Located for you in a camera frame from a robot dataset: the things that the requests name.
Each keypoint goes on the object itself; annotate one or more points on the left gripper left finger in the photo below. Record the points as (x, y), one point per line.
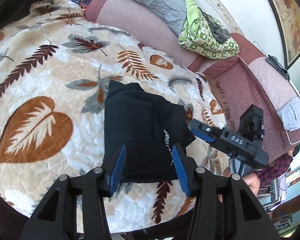
(73, 208)

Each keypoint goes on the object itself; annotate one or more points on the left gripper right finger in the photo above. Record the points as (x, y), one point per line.
(243, 215)

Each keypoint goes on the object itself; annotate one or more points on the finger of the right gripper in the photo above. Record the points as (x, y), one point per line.
(215, 132)
(204, 135)

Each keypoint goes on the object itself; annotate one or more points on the black pants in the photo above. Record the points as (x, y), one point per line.
(148, 125)

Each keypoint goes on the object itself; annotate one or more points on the person's right hand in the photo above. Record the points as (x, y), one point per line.
(251, 180)

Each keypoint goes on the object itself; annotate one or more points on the pink quilted bedsheet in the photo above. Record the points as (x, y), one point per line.
(236, 83)

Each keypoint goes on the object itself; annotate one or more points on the green patterned folded cloth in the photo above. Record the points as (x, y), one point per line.
(197, 37)

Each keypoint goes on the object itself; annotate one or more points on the dark grey small cloth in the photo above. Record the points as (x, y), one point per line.
(220, 34)

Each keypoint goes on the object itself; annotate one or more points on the leaf pattern fleece blanket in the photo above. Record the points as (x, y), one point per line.
(55, 68)

